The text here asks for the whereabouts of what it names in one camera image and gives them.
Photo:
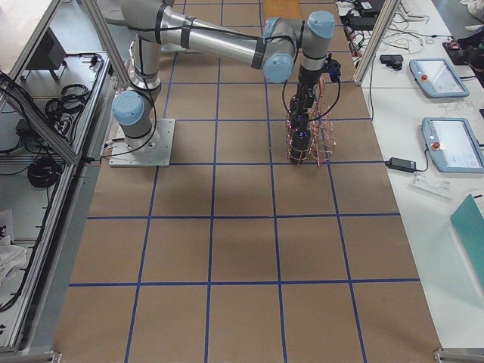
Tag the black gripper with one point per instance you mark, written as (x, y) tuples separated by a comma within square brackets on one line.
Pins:
[(305, 79)]

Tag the dark wine bottle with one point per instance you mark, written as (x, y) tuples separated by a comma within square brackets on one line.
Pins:
[(299, 133)]

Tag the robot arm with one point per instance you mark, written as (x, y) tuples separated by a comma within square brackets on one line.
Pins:
[(274, 53)]

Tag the upper teach pendant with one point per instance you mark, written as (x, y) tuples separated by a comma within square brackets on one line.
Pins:
[(437, 78)]

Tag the teach pendant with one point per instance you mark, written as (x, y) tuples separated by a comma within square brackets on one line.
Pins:
[(437, 78), (452, 145)]

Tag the small black adapter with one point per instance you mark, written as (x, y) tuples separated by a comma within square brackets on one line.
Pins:
[(402, 165)]

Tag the lower teach pendant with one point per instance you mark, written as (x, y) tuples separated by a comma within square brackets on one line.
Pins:
[(452, 145)]

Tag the teal folder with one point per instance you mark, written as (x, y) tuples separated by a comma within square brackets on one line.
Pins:
[(467, 220)]

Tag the white crumpled cloth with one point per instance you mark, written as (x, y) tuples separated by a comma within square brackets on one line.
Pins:
[(13, 257)]

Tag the copper wire basket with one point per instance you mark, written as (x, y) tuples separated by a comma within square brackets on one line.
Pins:
[(322, 142)]

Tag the aluminium frame post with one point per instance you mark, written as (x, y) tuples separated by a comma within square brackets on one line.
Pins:
[(381, 26)]

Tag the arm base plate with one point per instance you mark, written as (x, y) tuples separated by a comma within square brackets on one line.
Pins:
[(153, 150)]

